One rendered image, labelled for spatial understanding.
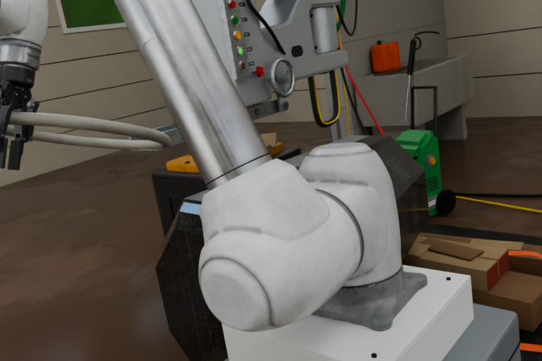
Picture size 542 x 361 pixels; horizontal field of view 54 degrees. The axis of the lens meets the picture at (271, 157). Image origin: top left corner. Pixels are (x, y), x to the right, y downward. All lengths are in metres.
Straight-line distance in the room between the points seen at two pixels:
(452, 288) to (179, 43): 0.60
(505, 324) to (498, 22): 5.90
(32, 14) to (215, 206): 0.81
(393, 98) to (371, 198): 4.06
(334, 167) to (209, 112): 0.22
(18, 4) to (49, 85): 6.89
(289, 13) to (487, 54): 4.87
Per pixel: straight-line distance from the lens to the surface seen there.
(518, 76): 6.79
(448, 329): 0.96
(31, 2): 1.38
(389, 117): 4.92
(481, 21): 6.86
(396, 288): 0.91
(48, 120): 1.31
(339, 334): 0.87
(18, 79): 1.35
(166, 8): 0.75
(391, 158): 2.38
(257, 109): 1.98
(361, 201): 0.80
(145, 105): 9.05
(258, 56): 1.94
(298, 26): 2.20
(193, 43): 0.74
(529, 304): 2.46
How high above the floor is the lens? 1.35
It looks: 13 degrees down
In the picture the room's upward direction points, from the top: 9 degrees counter-clockwise
